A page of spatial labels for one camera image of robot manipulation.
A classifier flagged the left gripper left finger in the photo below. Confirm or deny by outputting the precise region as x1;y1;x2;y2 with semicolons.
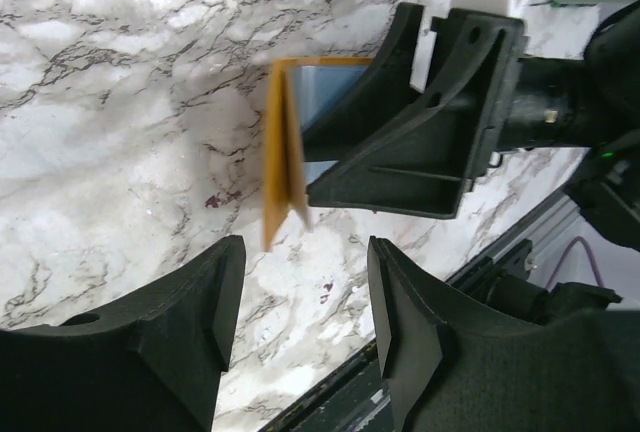
1;235;246;431

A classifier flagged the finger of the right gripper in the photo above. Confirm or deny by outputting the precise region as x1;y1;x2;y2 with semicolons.
302;2;423;162

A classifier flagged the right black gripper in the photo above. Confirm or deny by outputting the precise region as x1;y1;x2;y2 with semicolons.
307;2;639;220

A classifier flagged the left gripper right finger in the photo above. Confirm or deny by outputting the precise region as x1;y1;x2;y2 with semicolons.
367;237;639;431

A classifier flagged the yellow leather card holder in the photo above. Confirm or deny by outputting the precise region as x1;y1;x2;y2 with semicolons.
263;57;372;251

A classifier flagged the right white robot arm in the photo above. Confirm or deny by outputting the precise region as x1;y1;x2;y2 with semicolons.
302;3;639;249

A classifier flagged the aluminium rail frame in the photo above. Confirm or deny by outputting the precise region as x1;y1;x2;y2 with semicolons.
445;190;580;288

